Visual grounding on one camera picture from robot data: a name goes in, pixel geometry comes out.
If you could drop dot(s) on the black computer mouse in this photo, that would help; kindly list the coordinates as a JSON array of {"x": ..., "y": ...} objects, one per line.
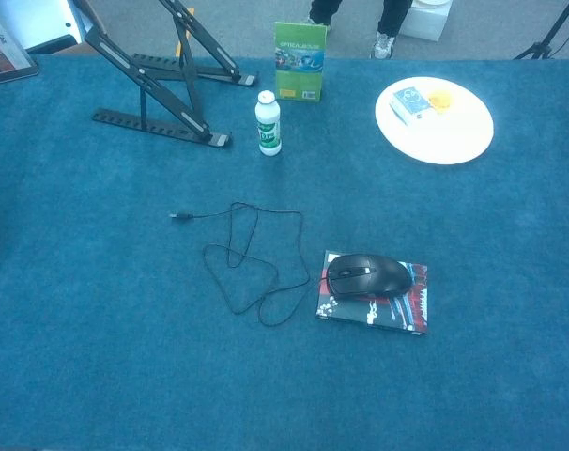
[{"x": 369, "y": 275}]

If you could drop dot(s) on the patterned black red mouse pad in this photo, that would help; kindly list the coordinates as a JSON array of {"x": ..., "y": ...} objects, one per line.
[{"x": 383, "y": 315}]

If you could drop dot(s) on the green cardboard box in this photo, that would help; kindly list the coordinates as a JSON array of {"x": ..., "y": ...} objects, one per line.
[{"x": 301, "y": 56}]

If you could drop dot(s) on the white bottle green label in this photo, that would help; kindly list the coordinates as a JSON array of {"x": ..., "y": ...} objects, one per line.
[{"x": 268, "y": 127}]

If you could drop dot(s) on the small card box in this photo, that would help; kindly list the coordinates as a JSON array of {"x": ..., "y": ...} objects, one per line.
[{"x": 409, "y": 105}]

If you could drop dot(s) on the round white plate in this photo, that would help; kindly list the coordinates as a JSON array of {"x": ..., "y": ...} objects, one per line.
[{"x": 444, "y": 136}]

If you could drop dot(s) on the yellow ball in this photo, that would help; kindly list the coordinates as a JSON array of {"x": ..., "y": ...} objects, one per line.
[{"x": 440, "y": 101}]

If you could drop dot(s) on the white sneaker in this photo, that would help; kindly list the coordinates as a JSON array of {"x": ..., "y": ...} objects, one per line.
[{"x": 384, "y": 46}]

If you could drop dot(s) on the black folding laptop stand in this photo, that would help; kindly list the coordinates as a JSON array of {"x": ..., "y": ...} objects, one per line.
[{"x": 141, "y": 71}]

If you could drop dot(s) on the dark trouser leg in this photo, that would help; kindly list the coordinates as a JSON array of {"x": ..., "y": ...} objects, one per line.
[
  {"x": 321, "y": 9},
  {"x": 395, "y": 14}
]

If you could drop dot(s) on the blue table cloth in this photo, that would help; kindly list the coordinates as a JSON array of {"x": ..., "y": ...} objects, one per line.
[{"x": 78, "y": 329}]

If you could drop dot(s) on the white box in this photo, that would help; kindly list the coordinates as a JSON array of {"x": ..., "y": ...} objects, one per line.
[{"x": 425, "y": 21}]

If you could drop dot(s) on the black tripod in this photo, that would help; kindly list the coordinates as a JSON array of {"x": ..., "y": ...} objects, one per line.
[{"x": 540, "y": 47}]

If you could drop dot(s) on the white panel with black edge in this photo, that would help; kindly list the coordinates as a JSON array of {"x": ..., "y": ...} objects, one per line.
[{"x": 35, "y": 19}]

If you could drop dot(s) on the framed picture tablet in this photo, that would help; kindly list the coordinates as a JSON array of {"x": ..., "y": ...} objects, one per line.
[{"x": 3, "y": 51}]

